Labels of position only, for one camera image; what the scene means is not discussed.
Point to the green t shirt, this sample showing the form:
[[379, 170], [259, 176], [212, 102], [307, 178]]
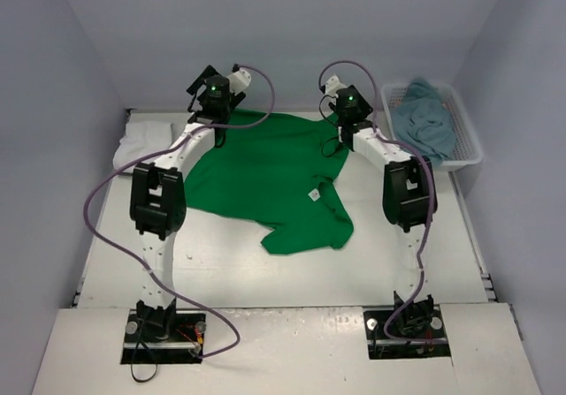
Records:
[[279, 174]]

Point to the white t shirt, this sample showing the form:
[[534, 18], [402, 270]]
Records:
[[143, 138]]

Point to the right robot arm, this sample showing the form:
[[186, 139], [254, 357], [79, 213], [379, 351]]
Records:
[[408, 192]]

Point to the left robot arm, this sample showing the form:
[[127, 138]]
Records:
[[158, 203]]

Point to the light blue garment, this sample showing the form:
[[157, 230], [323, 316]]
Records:
[[422, 121]]

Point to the white laundry basket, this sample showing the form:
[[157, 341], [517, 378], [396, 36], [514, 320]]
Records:
[[467, 149]]

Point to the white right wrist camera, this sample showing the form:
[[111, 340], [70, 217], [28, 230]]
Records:
[[332, 86]]

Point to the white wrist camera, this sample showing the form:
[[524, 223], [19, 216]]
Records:
[[239, 81], [332, 86]]

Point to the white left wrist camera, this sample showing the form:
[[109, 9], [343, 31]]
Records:
[[239, 81]]

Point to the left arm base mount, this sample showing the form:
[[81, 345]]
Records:
[[183, 345]]

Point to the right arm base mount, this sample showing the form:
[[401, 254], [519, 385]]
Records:
[[420, 339]]

